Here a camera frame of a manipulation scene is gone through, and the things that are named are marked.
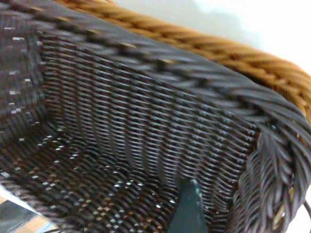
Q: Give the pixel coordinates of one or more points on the dark brown woven wicker basket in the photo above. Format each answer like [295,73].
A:
[145,109]

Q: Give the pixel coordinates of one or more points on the tan woven wicker basket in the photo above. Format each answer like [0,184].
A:
[218,48]

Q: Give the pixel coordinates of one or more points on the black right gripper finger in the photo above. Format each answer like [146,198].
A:
[188,213]

